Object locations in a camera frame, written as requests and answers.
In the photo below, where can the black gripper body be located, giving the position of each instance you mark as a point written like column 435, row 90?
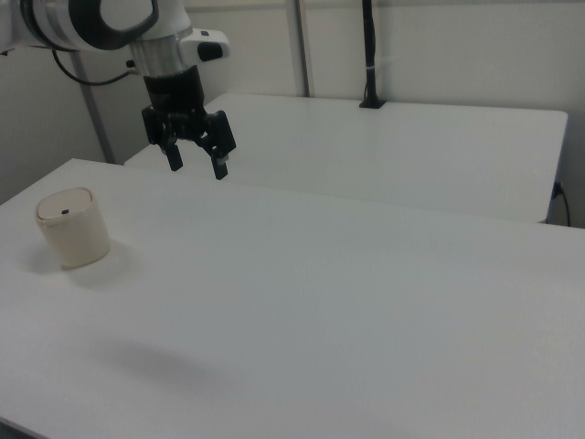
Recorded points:
column 176, row 93

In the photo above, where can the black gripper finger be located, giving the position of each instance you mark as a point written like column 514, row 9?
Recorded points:
column 166, row 142
column 221, row 137

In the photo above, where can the cream plastic trash bin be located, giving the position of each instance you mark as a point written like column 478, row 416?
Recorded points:
column 75, row 233

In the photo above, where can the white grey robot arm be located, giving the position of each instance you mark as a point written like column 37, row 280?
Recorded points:
column 91, row 23

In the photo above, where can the white side table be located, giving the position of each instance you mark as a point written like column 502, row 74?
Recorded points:
column 388, row 151

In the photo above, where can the grey aluminium partition post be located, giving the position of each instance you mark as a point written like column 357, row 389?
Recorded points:
column 301, row 46
column 96, row 114

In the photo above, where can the black camera pole with clamp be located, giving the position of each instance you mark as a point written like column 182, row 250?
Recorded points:
column 371, row 55

